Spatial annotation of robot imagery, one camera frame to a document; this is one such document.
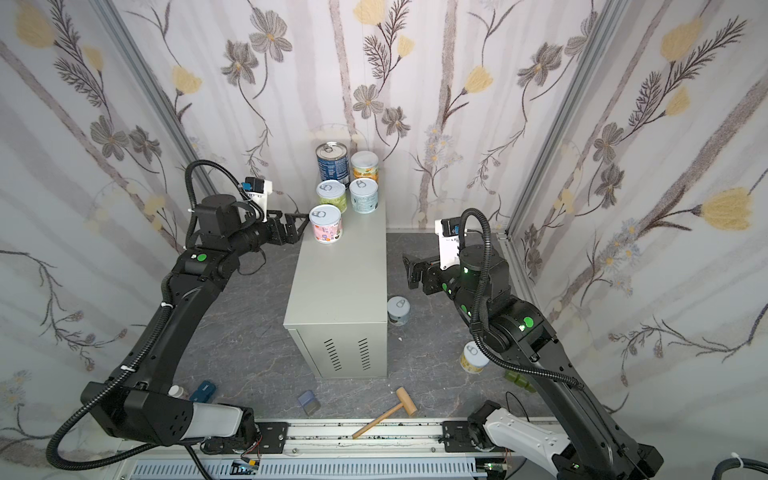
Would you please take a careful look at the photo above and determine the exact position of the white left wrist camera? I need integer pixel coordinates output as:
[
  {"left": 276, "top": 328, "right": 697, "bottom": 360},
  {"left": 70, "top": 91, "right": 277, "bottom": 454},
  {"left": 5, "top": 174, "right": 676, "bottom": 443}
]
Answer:
[{"left": 241, "top": 177, "right": 273, "bottom": 222}]

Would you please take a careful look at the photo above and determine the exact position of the orange can with plastic lid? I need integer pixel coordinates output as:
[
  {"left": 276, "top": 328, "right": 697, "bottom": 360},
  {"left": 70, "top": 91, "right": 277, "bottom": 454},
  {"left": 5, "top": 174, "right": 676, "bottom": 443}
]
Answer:
[{"left": 350, "top": 151, "right": 380, "bottom": 182}]

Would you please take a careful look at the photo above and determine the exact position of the green labelled white can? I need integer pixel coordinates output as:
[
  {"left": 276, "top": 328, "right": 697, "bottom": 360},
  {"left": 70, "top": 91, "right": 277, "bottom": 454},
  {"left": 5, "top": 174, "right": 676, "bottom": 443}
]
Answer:
[{"left": 316, "top": 180, "right": 347, "bottom": 213}]

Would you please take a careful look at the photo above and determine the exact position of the small white bottle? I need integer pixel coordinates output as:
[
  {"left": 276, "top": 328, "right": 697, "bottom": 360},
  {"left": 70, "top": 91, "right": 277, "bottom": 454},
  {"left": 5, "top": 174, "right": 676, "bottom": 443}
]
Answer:
[{"left": 168, "top": 385, "right": 188, "bottom": 399}]

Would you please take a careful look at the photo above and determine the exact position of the pink labelled white can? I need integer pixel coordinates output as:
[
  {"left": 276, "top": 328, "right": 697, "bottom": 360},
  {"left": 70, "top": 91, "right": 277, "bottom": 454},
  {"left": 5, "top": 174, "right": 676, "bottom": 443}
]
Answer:
[{"left": 309, "top": 204, "right": 343, "bottom": 244}]

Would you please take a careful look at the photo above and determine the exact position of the small grey blue block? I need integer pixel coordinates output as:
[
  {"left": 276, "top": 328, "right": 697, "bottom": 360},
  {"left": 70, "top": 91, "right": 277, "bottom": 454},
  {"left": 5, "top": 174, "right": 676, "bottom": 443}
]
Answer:
[{"left": 298, "top": 390, "right": 321, "bottom": 416}]

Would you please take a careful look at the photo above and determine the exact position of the aluminium rail base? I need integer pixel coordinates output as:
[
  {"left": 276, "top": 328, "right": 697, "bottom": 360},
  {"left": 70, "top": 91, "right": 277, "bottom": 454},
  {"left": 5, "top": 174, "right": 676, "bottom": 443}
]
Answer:
[{"left": 103, "top": 404, "right": 624, "bottom": 479}]

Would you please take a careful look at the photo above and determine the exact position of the yellow labelled white can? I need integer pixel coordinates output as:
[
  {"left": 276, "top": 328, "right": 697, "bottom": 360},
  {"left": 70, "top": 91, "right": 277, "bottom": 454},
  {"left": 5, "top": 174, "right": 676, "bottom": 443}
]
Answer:
[{"left": 459, "top": 341, "right": 490, "bottom": 374}]

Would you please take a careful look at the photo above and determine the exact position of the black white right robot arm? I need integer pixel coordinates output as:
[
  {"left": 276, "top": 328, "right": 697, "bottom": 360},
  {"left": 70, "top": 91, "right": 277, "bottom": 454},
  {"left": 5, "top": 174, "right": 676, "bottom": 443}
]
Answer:
[{"left": 403, "top": 208, "right": 663, "bottom": 479}]

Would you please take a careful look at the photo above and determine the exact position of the teal labelled white can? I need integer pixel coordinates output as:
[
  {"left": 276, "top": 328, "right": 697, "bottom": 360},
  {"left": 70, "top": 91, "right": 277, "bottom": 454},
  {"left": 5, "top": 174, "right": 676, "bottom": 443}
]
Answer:
[{"left": 349, "top": 177, "right": 379, "bottom": 214}]

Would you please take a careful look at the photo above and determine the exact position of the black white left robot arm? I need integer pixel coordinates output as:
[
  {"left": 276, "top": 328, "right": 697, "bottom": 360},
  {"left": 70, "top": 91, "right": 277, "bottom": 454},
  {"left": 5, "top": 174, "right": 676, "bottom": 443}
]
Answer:
[{"left": 45, "top": 159, "right": 309, "bottom": 471}]

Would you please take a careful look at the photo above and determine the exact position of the grey metal cabinet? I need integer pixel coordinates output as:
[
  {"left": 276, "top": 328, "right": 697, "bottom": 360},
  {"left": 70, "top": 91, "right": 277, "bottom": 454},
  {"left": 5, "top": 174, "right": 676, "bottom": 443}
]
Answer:
[{"left": 283, "top": 182, "right": 388, "bottom": 379}]

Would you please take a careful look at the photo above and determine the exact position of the blue toy car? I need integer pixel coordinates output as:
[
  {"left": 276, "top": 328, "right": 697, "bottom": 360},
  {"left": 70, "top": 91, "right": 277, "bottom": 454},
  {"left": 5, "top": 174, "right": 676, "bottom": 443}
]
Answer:
[{"left": 189, "top": 380, "right": 217, "bottom": 403}]

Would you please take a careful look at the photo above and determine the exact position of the wooden mallet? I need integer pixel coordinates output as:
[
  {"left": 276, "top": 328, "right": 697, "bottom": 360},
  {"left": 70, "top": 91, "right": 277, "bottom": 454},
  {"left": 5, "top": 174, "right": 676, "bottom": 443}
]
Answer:
[{"left": 352, "top": 387, "right": 418, "bottom": 440}]

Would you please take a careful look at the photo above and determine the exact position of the blue labelled tin can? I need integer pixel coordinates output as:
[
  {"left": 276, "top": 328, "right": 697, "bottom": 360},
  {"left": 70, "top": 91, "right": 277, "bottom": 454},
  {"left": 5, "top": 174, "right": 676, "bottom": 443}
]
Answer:
[{"left": 315, "top": 141, "right": 350, "bottom": 185}]

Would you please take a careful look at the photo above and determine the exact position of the green toy block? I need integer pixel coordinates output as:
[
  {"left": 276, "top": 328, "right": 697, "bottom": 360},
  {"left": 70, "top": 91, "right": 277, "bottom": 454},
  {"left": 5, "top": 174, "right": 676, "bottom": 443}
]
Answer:
[{"left": 504, "top": 370, "right": 536, "bottom": 393}]

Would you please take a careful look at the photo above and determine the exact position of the black cable bottom right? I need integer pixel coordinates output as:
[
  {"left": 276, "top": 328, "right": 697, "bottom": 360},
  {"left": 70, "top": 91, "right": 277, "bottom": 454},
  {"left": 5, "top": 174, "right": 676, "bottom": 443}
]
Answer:
[{"left": 710, "top": 455, "right": 768, "bottom": 480}]

